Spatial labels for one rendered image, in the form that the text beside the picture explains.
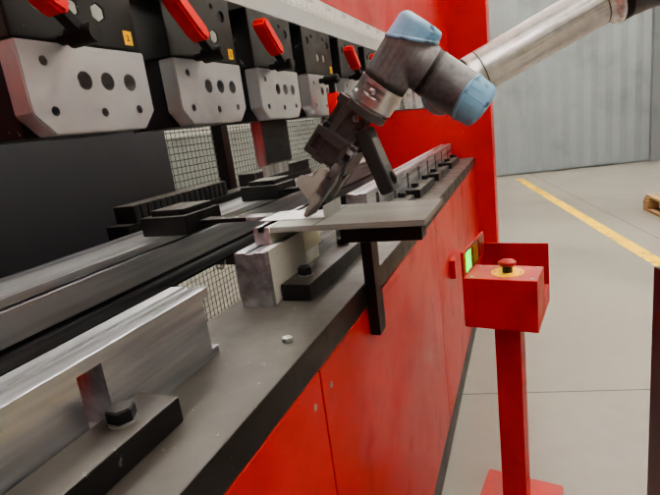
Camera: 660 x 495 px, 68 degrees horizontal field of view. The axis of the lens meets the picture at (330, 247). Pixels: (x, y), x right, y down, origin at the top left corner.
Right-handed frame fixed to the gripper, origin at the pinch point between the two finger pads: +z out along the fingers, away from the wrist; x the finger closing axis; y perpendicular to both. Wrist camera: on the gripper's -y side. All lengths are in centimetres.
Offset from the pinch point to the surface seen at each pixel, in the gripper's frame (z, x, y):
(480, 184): 15, -215, -26
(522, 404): 22, -33, -62
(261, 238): 6.6, 9.5, 3.8
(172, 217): 17.3, 5.7, 22.3
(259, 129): -7.5, 5.5, 14.9
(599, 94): -100, -799, -101
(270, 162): -3.4, 4.2, 10.9
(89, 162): 27, -5, 52
